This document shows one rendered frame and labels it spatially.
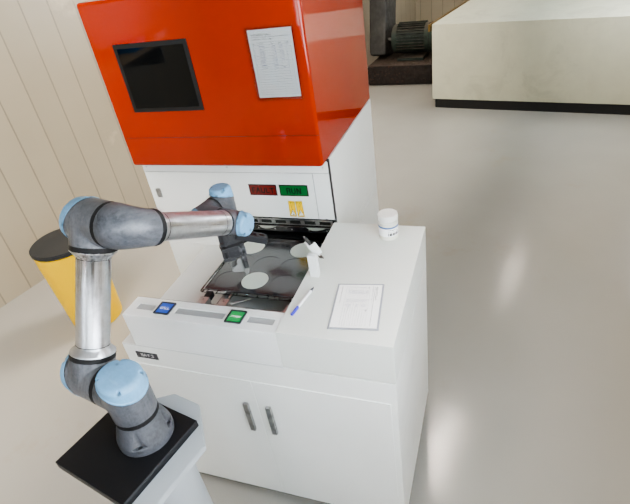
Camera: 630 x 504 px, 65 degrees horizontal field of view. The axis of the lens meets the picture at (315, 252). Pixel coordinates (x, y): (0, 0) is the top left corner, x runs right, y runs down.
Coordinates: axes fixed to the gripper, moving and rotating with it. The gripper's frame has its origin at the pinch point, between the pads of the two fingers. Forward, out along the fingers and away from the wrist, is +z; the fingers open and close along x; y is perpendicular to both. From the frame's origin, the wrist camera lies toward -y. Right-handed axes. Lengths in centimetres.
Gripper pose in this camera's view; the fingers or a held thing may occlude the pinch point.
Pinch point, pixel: (248, 271)
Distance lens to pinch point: 184.0
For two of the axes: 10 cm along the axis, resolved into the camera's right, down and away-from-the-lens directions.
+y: -9.4, 2.8, -1.9
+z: 1.4, 8.3, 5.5
